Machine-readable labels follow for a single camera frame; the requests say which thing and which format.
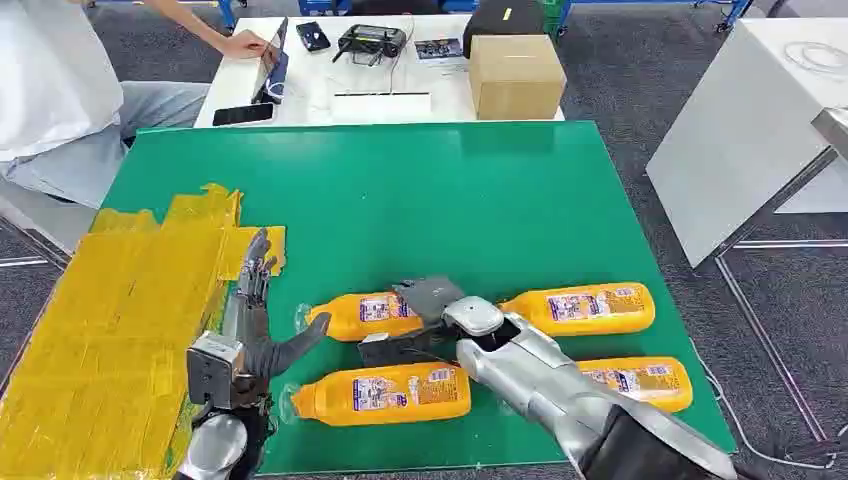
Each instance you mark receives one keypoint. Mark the black case with yellow tag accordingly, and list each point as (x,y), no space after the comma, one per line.
(503,20)

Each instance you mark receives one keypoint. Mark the blue metal cart frame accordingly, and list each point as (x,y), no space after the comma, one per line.
(662,3)

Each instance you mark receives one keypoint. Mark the orange drink bottle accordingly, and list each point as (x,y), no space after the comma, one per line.
(649,384)
(344,318)
(596,310)
(391,395)

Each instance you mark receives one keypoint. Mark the large white table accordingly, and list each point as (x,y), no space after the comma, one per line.
(735,132)

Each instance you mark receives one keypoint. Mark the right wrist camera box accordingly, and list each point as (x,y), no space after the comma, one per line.
(397,351)

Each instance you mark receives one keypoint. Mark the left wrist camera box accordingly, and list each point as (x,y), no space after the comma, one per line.
(212,371)

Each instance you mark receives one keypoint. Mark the grey seat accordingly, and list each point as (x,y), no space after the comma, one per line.
(40,225)

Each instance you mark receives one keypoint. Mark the metal table frame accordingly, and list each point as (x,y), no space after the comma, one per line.
(768,331)

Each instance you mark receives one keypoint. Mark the open laptop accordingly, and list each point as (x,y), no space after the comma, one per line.
(268,66)

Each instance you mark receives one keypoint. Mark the small black device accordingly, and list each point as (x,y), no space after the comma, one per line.
(312,36)

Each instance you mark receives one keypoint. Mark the person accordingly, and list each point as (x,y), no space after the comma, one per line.
(53,86)

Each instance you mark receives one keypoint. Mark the brown cardboard box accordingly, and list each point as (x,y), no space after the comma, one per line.
(517,79)

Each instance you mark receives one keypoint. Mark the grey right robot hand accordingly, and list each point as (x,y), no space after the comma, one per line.
(430,297)

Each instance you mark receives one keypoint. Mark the person's left hand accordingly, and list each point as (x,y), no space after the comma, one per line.
(246,45)

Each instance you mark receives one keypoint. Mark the green table mat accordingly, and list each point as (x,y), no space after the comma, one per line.
(430,212)

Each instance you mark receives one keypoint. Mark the green crate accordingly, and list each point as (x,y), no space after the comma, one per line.
(553,16)

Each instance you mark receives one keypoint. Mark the small white table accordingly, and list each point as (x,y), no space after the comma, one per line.
(318,76)

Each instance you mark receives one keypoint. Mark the flat white box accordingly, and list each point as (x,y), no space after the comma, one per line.
(381,107)

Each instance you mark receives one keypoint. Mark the black remote controller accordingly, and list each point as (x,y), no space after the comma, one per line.
(371,41)

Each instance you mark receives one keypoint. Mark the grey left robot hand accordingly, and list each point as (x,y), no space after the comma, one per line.
(255,324)

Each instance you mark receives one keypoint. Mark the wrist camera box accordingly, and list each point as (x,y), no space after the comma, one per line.
(212,371)
(397,351)

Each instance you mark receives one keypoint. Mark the black smartphone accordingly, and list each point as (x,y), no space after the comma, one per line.
(242,114)

